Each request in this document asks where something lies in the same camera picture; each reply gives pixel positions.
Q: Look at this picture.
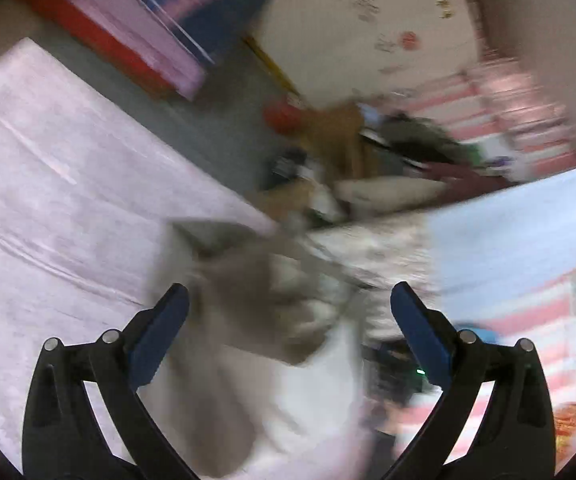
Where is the grey and white garment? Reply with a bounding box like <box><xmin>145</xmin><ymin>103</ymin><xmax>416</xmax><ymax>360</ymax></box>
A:
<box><xmin>140</xmin><ymin>221</ymin><xmax>366</xmax><ymax>479</ymax></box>

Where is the pile of dark clothes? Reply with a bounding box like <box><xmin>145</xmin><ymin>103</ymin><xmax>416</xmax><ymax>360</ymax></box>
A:
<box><xmin>361</xmin><ymin>114</ymin><xmax>481</xmax><ymax>181</ymax></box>

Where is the floral and blue curtain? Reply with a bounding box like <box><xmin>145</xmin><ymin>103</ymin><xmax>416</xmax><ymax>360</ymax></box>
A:
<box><xmin>317</xmin><ymin>159</ymin><xmax>576</xmax><ymax>321</ymax></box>

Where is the wooden side table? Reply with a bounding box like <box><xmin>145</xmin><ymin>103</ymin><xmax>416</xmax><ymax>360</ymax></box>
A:
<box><xmin>297</xmin><ymin>102</ymin><xmax>378</xmax><ymax>182</ymax></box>

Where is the red plastic bag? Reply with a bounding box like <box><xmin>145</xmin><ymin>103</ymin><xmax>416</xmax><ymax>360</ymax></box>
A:
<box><xmin>263</xmin><ymin>100</ymin><xmax>305</xmax><ymax>136</ymax></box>

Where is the far bed with striped blanket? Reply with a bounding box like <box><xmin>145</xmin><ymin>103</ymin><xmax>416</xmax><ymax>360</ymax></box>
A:
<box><xmin>22</xmin><ymin>0</ymin><xmax>266</xmax><ymax>99</ymax></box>

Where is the white door with stickers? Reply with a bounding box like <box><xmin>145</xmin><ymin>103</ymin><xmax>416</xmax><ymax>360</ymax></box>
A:
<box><xmin>253</xmin><ymin>0</ymin><xmax>480</xmax><ymax>107</ymax></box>

